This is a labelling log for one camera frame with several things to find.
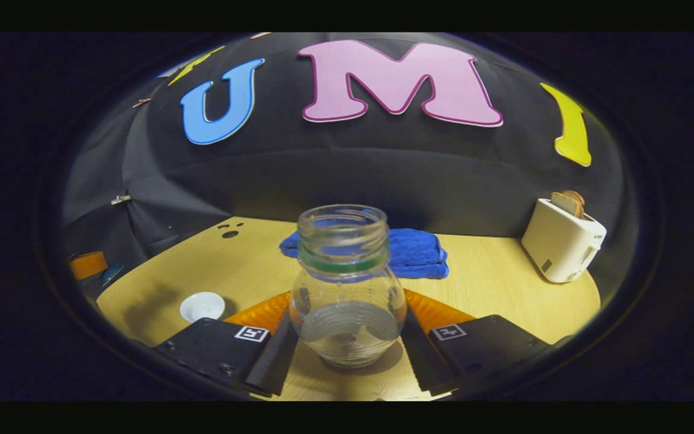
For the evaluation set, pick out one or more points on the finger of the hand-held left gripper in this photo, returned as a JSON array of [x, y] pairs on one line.
[[89, 265]]

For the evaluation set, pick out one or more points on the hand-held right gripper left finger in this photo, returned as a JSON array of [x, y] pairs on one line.
[[271, 361]]

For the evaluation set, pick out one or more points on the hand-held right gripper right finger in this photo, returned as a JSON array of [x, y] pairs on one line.
[[422, 361]]

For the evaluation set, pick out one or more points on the clear water bottle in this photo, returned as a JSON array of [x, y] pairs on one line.
[[347, 265]]

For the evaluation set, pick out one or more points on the silver clip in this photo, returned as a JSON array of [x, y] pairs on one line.
[[121, 199]]

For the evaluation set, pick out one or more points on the blue towel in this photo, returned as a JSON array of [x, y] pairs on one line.
[[416, 253]]

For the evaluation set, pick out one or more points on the copper clip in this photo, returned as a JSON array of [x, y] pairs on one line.
[[141, 102]]

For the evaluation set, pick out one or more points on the white toaster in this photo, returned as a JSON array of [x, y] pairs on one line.
[[558, 241]]

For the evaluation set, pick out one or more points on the black backdrop cloth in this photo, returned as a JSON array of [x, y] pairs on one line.
[[383, 175]]

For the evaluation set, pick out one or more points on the bread slice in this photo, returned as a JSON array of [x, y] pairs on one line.
[[567, 204]]

